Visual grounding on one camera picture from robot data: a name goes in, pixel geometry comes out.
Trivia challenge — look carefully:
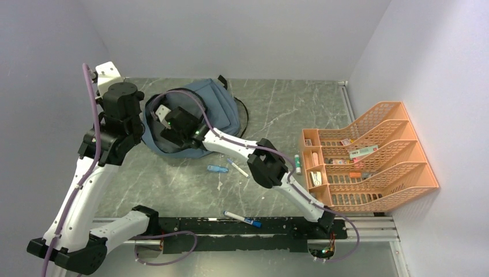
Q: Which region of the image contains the blue student backpack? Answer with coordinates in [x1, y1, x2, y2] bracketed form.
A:
[142, 76, 249, 159]

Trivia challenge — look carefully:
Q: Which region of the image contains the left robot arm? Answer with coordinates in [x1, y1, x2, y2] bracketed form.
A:
[27, 82, 160, 276]

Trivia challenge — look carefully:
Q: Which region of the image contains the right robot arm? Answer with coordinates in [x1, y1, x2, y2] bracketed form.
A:
[152, 105, 334, 239]

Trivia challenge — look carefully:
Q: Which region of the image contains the white marker pen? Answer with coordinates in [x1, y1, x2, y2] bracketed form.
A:
[227, 158, 250, 179]

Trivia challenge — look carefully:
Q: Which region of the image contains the blue capped marker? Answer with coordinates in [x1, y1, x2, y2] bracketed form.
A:
[223, 211, 262, 228]

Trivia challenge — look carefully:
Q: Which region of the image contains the white glue stick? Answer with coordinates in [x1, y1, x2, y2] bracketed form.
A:
[294, 154, 302, 175]

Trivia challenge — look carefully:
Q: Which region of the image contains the orange desk organizer tray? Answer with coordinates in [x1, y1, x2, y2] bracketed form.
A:
[299, 129, 330, 204]

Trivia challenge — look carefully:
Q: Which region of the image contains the teal box in rack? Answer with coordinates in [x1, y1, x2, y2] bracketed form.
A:
[349, 145, 378, 159]

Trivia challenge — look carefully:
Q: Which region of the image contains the orange plastic file rack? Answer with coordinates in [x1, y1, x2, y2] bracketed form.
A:
[318, 102, 439, 212]

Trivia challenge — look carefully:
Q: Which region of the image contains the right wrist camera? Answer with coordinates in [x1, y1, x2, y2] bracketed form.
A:
[155, 104, 171, 123]

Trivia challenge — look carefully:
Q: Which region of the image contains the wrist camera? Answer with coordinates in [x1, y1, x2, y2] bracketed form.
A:
[155, 104, 171, 123]
[95, 61, 124, 95]

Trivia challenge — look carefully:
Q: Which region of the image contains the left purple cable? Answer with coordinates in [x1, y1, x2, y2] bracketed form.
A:
[40, 63, 198, 277]

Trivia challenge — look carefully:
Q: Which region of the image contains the purple cable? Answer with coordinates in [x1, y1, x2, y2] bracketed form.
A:
[40, 63, 198, 277]
[146, 90, 360, 263]

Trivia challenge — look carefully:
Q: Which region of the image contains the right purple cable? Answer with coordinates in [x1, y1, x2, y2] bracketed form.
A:
[146, 90, 360, 263]

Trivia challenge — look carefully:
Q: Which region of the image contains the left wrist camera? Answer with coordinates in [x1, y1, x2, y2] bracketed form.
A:
[95, 61, 124, 95]

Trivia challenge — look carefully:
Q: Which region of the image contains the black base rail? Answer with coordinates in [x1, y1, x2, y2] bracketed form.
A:
[143, 216, 348, 254]

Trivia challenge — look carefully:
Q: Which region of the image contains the aluminium frame rail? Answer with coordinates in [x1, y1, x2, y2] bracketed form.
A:
[65, 216, 400, 244]

